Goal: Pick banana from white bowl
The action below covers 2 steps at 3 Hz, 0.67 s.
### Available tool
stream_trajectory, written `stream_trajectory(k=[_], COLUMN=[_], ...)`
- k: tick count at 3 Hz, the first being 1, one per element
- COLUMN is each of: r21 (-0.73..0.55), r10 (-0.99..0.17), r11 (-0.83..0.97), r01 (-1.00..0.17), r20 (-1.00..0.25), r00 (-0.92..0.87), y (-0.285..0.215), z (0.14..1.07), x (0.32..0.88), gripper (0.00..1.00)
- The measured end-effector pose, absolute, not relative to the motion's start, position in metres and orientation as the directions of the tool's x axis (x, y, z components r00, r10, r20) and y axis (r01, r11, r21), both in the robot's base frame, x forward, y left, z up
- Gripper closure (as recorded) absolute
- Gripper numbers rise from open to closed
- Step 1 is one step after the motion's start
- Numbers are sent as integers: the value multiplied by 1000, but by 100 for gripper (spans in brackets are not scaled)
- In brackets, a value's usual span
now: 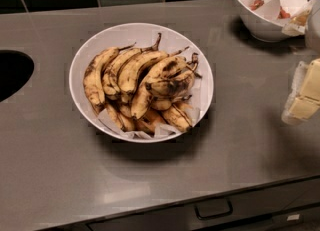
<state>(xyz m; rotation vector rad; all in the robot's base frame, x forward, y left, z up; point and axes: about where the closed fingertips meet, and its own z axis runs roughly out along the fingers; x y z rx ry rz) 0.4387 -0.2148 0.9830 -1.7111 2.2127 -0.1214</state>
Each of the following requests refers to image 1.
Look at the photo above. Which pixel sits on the black drawer handle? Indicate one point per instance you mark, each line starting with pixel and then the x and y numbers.
pixel 213 209

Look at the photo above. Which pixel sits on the dark round sink hole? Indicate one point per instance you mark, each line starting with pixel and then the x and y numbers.
pixel 16 68

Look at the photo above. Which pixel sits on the bottom right banana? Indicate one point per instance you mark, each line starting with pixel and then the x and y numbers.
pixel 176 116

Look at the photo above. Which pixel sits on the leftmost spotted banana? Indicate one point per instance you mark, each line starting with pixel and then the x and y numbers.
pixel 92 77

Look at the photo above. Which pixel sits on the bottom left banana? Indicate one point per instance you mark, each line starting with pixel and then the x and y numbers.
pixel 122 122

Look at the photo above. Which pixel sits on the long middle spotted banana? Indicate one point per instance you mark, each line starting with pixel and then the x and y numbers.
pixel 163 69

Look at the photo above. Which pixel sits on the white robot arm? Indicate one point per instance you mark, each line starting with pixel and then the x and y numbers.
pixel 312 28

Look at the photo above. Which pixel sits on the bottom middle banana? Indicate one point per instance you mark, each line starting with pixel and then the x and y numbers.
pixel 149 121

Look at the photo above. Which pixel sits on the grey drawer front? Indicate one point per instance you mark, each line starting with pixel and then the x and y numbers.
pixel 251 210

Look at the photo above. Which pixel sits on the dark-spotted banana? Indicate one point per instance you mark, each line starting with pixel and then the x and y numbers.
pixel 177 84

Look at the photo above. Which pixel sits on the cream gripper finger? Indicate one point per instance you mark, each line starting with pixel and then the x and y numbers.
pixel 304 99

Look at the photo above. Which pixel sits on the white bowl top right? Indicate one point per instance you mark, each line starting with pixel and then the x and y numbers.
pixel 260 25

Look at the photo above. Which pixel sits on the white bowl with bananas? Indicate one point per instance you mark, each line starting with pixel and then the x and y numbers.
pixel 139 34

